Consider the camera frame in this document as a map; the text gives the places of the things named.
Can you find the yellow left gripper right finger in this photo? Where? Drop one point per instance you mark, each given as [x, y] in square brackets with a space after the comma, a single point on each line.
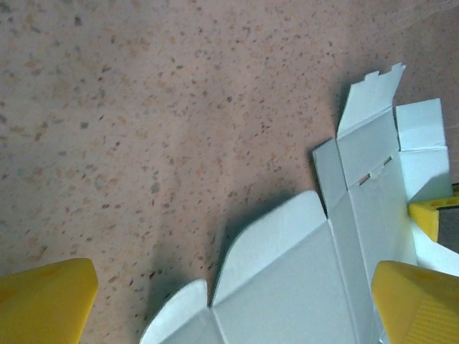
[419, 311]

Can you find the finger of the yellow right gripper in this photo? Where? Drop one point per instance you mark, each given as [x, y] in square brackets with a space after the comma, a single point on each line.
[425, 218]

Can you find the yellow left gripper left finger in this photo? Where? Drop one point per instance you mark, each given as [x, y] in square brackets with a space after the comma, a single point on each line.
[39, 308]

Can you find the white paper box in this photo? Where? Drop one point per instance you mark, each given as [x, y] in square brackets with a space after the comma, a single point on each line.
[287, 279]

